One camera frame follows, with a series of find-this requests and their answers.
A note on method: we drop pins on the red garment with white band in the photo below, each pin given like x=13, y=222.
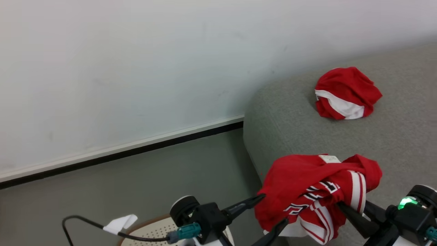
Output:
x=344, y=85

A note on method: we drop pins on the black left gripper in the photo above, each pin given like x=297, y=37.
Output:
x=210, y=218

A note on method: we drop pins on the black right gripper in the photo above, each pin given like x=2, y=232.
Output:
x=413, y=218

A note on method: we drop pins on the black and white baseboard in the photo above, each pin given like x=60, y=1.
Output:
x=136, y=150

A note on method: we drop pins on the red striped sports jersey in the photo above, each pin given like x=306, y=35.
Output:
x=293, y=184

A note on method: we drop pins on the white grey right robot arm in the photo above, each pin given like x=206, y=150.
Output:
x=425, y=194

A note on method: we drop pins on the beige perforated laundry basket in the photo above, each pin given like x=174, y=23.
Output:
x=153, y=232

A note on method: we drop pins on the grey fabric sofa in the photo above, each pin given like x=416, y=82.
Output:
x=290, y=130

